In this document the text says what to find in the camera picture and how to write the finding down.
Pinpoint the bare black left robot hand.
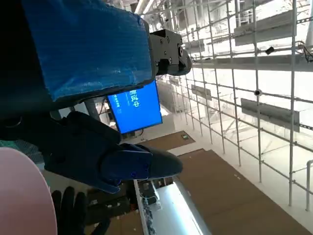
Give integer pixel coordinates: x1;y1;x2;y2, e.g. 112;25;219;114
0;0;193;194

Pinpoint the long ceiling light fixture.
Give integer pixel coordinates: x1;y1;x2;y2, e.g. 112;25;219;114
133;176;213;235

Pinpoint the pink bowl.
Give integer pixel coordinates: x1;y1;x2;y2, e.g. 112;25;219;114
0;146;58;235

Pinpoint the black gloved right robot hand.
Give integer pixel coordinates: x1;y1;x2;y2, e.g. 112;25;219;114
51;186;88;235

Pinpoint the metal ceiling grid frame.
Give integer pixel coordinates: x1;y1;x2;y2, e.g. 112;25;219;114
141;0;313;213

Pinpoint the blue monitor screen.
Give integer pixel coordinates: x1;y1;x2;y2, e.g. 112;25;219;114
107;80;164;135

